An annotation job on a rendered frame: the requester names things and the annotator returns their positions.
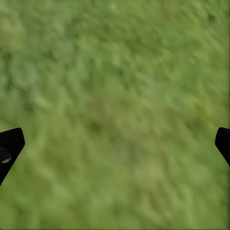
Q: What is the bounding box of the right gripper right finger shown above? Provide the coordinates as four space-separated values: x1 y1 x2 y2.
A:
215 127 230 166

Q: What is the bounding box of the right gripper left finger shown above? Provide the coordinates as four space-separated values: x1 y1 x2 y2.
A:
0 127 25 185

